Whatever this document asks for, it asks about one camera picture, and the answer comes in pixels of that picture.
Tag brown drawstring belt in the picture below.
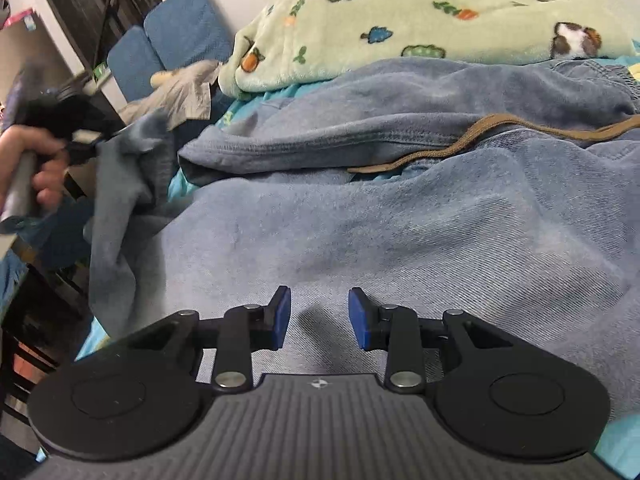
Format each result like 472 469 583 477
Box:
347 112 640 175

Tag yellow plush toy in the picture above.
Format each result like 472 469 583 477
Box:
150 70 175 89

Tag blue folded cushion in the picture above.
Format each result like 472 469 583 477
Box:
106 0 233 102

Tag green cartoon fleece blanket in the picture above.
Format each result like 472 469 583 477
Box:
218 0 634 99

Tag blue denim jeans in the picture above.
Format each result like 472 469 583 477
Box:
86 56 640 421

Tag person's left hand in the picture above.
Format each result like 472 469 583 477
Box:
0 123 72 212

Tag teal smiley bed sheet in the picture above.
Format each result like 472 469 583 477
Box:
74 39 640 480

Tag grey cloth on chair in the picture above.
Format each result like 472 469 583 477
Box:
118 60 222 130

